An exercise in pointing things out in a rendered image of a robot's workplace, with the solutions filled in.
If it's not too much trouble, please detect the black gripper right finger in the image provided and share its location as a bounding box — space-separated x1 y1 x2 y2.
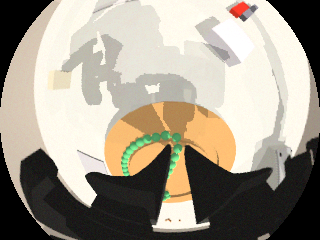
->
184 145 273 225

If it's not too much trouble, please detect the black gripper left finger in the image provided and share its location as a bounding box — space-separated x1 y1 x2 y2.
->
85 144 172 225

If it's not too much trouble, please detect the orange round board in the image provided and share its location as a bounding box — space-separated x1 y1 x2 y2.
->
104 101 236 203

